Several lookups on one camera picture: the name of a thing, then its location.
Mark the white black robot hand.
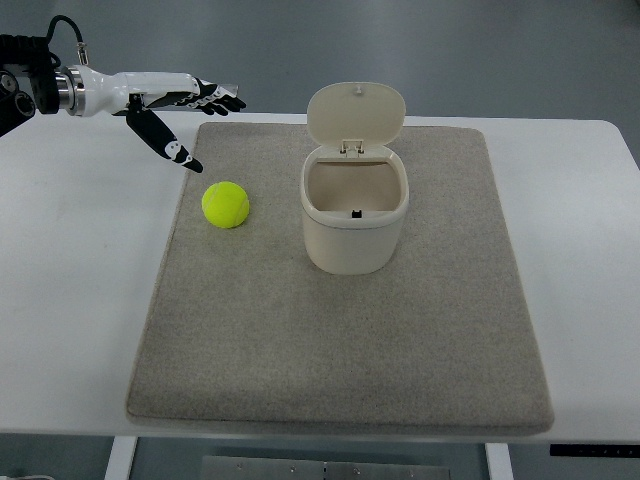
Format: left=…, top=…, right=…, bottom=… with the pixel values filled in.
left=56, top=65, right=246, bottom=173

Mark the yellow tennis ball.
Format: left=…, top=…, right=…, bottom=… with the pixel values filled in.
left=201, top=181, right=250, bottom=229

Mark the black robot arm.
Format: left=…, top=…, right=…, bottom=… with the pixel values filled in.
left=1, top=34, right=60, bottom=136

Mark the grey felt mat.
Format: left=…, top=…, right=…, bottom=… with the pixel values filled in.
left=126, top=123, right=554, bottom=436

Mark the beige lidded plastic bin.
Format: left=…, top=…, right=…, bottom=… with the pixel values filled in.
left=300, top=82, right=409, bottom=275

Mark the black table control panel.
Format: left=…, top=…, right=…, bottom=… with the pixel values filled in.
left=549, top=444, right=640, bottom=459

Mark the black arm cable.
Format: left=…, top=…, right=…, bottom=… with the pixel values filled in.
left=46, top=14, right=90, bottom=67

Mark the white table frame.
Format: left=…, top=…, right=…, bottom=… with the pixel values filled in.
left=104, top=436, right=515, bottom=480

